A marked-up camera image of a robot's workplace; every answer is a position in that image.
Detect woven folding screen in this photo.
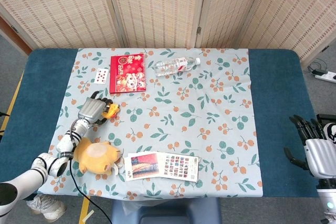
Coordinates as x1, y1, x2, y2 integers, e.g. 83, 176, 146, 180
0, 0, 336, 61

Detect small yellow toy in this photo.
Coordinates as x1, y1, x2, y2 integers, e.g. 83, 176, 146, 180
101, 102, 121, 120

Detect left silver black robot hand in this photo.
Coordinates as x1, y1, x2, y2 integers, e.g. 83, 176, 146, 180
77, 90, 114, 125

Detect white sneaker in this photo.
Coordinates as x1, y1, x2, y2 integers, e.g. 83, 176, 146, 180
26, 194, 68, 222

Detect clear plastic water bottle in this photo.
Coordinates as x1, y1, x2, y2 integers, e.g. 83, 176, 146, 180
153, 56, 202, 77

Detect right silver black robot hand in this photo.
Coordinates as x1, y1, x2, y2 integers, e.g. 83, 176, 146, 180
283, 114, 336, 178

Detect diamonds playing card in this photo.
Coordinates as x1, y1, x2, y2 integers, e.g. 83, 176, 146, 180
93, 68, 109, 85

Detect postcard box with thumbnail grid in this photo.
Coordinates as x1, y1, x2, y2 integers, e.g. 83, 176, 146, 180
157, 152, 200, 183

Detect white power strip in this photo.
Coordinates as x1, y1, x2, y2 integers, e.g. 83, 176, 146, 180
314, 71, 336, 83

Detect yellow plush toy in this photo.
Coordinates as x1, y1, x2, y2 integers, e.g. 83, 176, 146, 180
72, 137, 125, 176

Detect floral pale blue tablecloth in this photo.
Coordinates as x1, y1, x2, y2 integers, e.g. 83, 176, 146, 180
43, 47, 264, 200

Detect yellow floor tape strip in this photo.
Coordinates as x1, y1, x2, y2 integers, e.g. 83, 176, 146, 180
0, 70, 26, 132
78, 196, 91, 224

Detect postcard stack with red picture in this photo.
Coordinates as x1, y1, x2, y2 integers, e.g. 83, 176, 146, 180
123, 152, 162, 182

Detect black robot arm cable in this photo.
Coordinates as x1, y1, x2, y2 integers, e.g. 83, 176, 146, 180
68, 155, 112, 224

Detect red spiral desk calendar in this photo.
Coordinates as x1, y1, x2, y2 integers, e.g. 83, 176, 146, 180
109, 54, 147, 94

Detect black power adapter with cable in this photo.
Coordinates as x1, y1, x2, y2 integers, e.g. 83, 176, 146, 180
307, 61, 328, 77

